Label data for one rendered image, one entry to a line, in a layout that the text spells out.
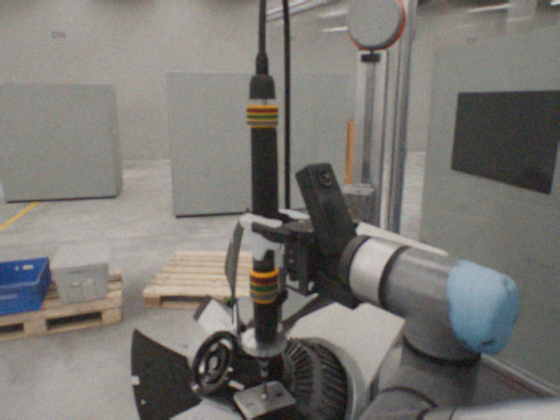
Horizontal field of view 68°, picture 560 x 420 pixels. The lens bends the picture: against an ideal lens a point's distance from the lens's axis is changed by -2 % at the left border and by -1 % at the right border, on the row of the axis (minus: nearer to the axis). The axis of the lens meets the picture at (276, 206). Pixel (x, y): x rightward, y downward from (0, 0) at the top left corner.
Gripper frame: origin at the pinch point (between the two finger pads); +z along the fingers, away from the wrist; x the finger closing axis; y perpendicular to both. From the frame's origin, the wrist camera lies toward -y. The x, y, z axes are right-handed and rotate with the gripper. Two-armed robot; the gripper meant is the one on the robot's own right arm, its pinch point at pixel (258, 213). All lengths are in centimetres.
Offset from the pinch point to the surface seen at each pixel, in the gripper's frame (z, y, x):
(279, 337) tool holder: -3.3, 19.8, 1.5
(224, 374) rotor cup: 4.0, 27.8, -4.3
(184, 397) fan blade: 20.9, 43.4, -3.3
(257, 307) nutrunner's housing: -2.2, 13.8, -2.0
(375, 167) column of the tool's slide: 25, 3, 63
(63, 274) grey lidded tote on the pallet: 275, 111, 31
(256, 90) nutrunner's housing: -2.3, -17.6, -2.0
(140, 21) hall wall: 1114, -219, 478
